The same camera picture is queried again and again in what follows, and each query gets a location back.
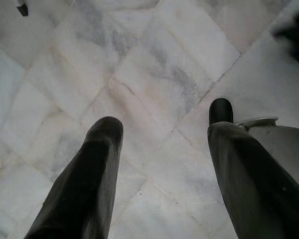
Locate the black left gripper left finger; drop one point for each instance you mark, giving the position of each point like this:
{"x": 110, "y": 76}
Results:
{"x": 89, "y": 179}

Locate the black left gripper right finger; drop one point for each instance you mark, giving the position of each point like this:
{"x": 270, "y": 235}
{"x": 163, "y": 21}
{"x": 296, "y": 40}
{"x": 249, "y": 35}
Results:
{"x": 251, "y": 189}

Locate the silver metal clothes rack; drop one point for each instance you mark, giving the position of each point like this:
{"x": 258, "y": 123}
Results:
{"x": 22, "y": 10}

